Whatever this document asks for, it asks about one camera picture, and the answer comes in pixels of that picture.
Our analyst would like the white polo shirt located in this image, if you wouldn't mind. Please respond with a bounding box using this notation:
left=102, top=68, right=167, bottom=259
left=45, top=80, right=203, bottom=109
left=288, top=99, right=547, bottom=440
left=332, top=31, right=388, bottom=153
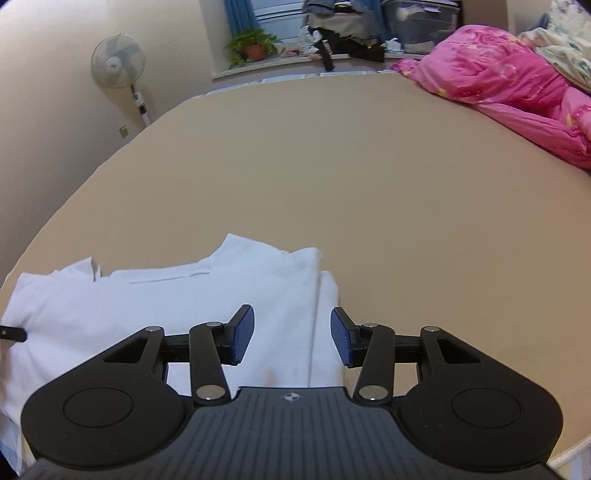
left=1, top=235, right=344, bottom=471

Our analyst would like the dark clothes pile on sill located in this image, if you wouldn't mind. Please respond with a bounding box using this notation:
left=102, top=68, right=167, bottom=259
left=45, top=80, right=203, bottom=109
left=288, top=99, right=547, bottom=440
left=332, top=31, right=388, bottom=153
left=297, top=1, right=386, bottom=72

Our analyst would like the beige bed mattress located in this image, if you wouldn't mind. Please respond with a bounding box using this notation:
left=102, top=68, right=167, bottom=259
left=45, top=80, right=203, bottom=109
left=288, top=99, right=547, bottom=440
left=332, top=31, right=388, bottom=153
left=1, top=73, right=590, bottom=468

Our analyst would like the white standing fan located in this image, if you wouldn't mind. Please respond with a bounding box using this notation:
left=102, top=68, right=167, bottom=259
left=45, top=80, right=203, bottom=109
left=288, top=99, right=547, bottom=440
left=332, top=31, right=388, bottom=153
left=90, top=33, right=151, bottom=127

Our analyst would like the pink quilt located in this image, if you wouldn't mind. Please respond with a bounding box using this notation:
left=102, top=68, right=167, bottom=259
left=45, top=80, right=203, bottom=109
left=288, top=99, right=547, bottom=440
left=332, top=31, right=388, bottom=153
left=392, top=25, right=590, bottom=171

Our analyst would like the potted green plant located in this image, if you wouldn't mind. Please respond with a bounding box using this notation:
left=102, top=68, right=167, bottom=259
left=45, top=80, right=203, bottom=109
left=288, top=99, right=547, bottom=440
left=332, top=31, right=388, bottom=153
left=225, top=28, right=281, bottom=69

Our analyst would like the clear storage box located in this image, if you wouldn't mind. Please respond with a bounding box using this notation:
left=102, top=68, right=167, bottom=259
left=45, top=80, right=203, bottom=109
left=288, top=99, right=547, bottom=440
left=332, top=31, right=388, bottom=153
left=382, top=0, right=463, bottom=54

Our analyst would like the blue curtain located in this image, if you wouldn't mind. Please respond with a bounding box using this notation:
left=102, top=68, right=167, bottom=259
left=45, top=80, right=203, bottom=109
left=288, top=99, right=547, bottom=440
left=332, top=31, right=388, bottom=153
left=223, top=0, right=259, bottom=36

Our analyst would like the floral light blanket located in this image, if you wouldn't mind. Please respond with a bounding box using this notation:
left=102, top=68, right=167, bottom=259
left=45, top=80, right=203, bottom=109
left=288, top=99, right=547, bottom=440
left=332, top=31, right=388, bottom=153
left=518, top=1, right=590, bottom=93

